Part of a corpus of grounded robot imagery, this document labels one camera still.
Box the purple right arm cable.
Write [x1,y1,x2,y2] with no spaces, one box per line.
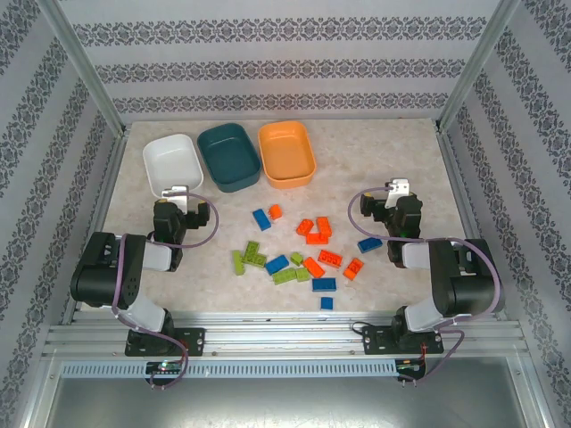
[347,186,505,389]

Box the teal plastic container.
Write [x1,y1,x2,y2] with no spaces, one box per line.
[196,122,262,193]

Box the aluminium side rail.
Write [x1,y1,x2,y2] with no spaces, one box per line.
[435,128,509,322]
[61,127,131,325]

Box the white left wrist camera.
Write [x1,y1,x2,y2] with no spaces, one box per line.
[161,185,192,210]

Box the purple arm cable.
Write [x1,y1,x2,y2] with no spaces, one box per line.
[347,186,505,389]
[111,192,219,391]

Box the grey slotted cable duct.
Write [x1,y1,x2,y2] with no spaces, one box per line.
[60,358,398,380]

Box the small circuit board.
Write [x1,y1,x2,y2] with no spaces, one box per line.
[396,358,427,375]
[145,360,185,375]

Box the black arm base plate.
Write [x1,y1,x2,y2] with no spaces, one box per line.
[124,327,206,358]
[361,325,445,357]

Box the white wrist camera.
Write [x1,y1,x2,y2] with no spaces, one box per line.
[161,185,192,210]
[385,177,412,209]

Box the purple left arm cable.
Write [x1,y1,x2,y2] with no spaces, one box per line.
[111,192,219,391]

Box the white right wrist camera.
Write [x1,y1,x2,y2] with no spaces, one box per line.
[385,177,412,209]

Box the white plastic container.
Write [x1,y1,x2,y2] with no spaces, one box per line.
[142,133,205,200]

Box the orange plastic container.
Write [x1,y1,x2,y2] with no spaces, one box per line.
[257,120,318,190]

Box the grey metal panel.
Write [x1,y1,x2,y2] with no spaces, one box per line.
[26,356,550,428]

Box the aluminium frame post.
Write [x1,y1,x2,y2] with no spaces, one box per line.
[435,0,524,135]
[35,0,133,137]

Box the aluminium mounting rail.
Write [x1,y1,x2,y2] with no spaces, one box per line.
[42,309,532,358]

